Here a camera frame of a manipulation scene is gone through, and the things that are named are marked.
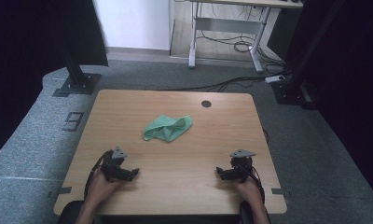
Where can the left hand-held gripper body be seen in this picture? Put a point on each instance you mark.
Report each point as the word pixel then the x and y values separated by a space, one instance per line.
pixel 111 165

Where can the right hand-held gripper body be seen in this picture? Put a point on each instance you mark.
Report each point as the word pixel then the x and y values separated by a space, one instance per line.
pixel 242 166

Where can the green cloth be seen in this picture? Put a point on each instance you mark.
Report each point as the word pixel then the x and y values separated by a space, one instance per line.
pixel 167 129

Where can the person's right hand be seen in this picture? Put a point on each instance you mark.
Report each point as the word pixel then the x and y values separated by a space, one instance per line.
pixel 250 191

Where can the grey tape strip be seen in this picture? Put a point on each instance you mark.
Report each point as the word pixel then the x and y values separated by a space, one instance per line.
pixel 63 190
pixel 279 191

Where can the black round table grommet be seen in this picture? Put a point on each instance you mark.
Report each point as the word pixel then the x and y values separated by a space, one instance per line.
pixel 206 104

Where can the black metal stand with base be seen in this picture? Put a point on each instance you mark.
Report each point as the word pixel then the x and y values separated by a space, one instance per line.
pixel 288 91
pixel 79 81

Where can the white power strip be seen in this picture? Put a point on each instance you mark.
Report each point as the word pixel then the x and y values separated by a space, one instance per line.
pixel 274 79

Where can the white metal-legged desk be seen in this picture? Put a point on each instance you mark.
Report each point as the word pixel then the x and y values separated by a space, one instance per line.
pixel 228 25

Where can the black curtain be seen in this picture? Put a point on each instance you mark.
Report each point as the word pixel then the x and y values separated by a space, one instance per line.
pixel 355 77
pixel 26 46

